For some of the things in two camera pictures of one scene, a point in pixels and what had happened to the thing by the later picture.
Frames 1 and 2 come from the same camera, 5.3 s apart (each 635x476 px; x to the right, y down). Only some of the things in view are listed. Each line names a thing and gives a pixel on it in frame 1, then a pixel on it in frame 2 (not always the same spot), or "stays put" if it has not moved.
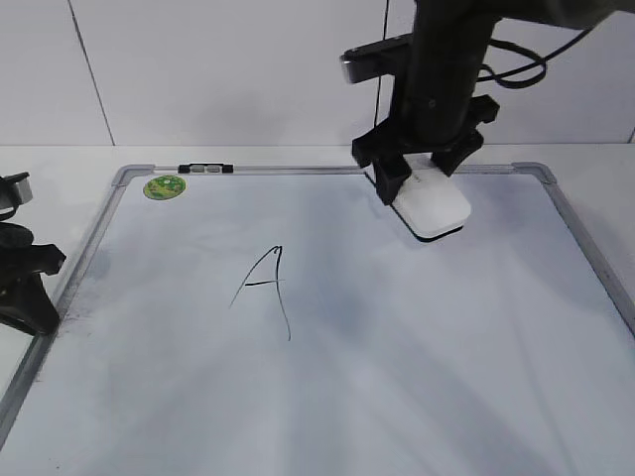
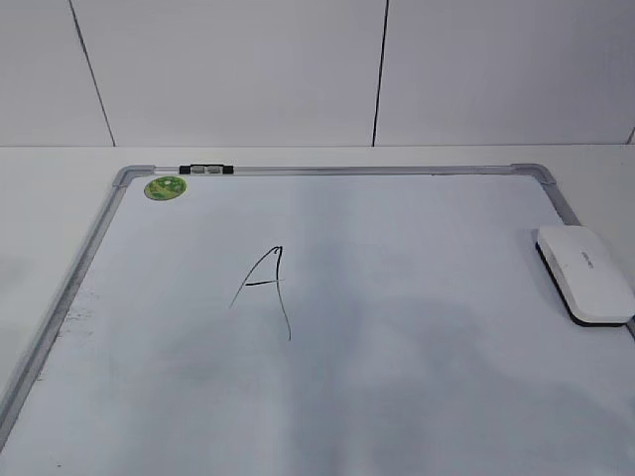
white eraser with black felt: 433,205 → 591,284
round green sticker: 163,186 stays put
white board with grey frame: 284,320 stays put
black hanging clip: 202,168 stays put
